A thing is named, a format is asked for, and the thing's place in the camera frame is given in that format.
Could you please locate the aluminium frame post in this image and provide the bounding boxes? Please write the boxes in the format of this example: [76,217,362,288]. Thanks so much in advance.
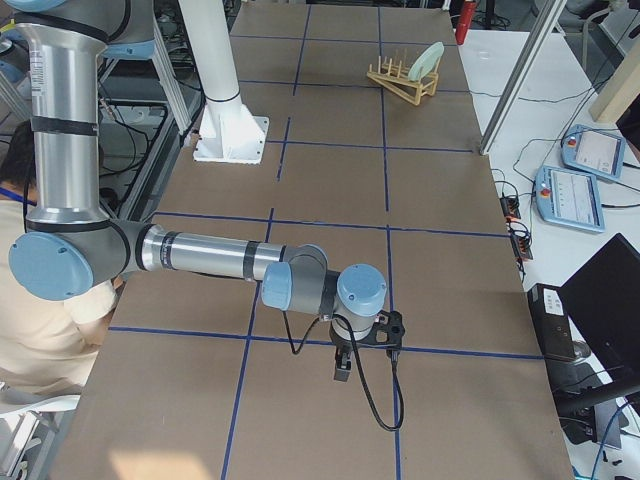
[479,0,567,155]

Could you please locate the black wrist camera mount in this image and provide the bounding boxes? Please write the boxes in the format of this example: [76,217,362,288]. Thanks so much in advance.
[363,310,405,351]

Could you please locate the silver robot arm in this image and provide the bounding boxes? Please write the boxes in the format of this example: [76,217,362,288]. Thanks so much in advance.
[9,1,403,381]

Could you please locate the orange black usb hub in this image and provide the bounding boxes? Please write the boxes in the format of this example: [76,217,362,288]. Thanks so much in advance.
[500,195,521,221]

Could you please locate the lower blue teach pendant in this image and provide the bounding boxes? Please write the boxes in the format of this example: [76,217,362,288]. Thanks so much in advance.
[534,165,605,233]

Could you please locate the black monitor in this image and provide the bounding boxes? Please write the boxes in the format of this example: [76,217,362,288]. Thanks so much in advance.
[560,233,639,372]

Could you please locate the pale green plate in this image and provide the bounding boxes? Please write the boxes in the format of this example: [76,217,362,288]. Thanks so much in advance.
[407,42,444,82]

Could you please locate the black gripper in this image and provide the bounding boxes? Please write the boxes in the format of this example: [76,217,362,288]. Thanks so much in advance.
[329,319,355,382]

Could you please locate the upper blue teach pendant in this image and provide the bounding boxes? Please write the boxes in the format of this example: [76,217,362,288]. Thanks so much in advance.
[561,124,625,181]

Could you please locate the black computer box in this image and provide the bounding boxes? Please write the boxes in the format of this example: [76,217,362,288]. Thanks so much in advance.
[527,283,591,363]

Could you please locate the person in beige shirt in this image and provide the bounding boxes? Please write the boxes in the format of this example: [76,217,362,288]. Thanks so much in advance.
[1,121,118,396]

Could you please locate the wooden dish rack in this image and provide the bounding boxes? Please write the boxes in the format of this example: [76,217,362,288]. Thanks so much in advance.
[366,56,441,106]

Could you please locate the black camera cable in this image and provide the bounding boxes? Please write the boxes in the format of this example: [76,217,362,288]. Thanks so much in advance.
[282,308,405,432]

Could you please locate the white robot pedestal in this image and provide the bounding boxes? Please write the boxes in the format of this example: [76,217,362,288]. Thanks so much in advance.
[179,0,269,164]

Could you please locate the blue teach pendant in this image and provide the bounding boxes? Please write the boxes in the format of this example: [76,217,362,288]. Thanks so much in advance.
[561,124,625,181]
[534,165,605,233]

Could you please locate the red cylinder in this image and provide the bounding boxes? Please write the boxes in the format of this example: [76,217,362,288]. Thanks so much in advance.
[455,0,476,45]

